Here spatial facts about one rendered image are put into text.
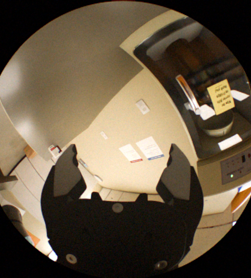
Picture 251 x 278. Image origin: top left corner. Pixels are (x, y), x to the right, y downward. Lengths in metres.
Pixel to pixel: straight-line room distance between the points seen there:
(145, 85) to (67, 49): 0.60
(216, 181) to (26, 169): 3.22
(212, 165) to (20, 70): 0.54
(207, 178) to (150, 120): 0.61
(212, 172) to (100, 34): 0.50
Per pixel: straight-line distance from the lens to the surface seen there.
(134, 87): 0.74
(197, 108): 0.20
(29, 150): 2.65
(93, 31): 0.23
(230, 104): 0.31
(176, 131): 0.79
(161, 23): 0.32
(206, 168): 0.37
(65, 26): 0.20
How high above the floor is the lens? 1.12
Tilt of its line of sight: 12 degrees up
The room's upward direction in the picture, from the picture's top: 141 degrees clockwise
